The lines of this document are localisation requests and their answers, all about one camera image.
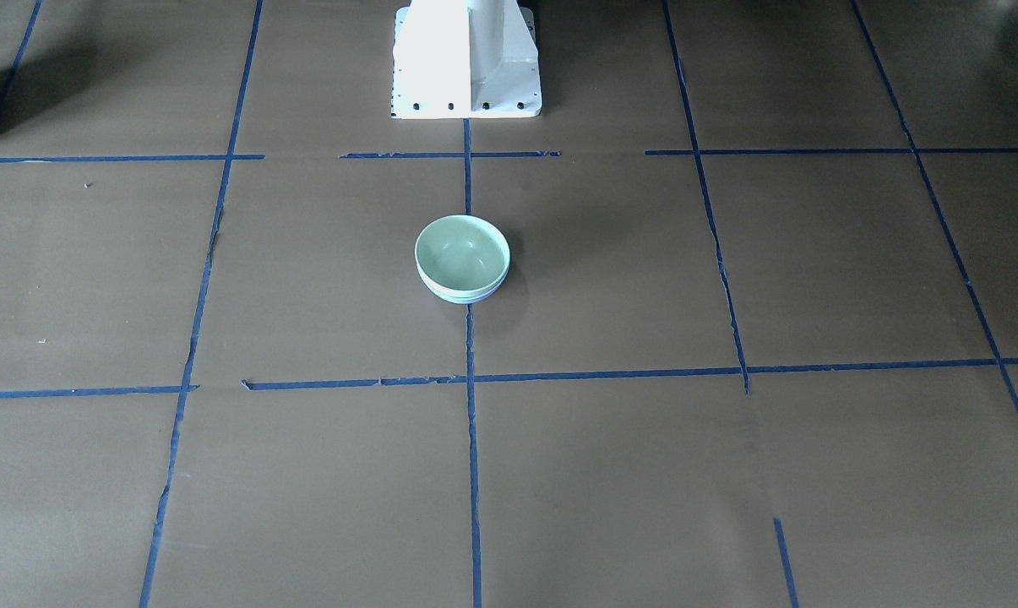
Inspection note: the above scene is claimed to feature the green bowl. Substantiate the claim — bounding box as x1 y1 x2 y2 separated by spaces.
413 214 511 290

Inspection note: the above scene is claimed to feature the blue bowl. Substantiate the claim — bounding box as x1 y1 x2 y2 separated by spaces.
418 269 508 305

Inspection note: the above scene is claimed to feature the white mounting pillar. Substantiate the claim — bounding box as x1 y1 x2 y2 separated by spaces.
390 1 543 120

